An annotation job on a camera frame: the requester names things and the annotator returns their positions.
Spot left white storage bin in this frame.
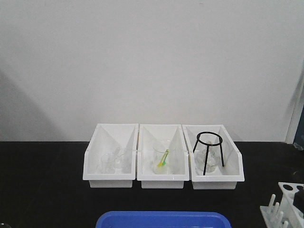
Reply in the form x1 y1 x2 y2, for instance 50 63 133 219
83 123 139 188

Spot white test tube rack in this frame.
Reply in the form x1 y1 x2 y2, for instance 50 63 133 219
260 182 304 228

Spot blue plastic tray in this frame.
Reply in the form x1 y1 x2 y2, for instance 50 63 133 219
95 211 231 228

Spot middle white storage bin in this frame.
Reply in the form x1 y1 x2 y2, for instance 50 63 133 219
137 124 190 189

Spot clear glass test tube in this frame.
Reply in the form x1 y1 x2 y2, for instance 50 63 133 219
293 190 304 212

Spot white storage bin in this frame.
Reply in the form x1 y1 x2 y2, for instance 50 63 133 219
137 124 190 189
182 124 245 190
83 123 139 188

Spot black wire tripod stand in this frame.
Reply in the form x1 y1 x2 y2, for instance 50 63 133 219
193 131 225 175

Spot glassware in left bin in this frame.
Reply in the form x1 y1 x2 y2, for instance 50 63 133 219
98 147 133 174

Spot glass flask in bin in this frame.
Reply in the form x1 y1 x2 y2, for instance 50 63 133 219
194 143 220 175

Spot yellow green plastic dropper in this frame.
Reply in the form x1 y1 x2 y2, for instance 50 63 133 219
157 149 170 167

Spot grey pegboard drying rack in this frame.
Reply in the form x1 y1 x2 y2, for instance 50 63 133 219
293 110 304 151

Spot glass beaker in middle bin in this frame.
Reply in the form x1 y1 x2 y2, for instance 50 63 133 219
152 140 176 175

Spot right white storage bin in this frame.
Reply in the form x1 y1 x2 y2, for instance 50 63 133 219
182 124 245 190

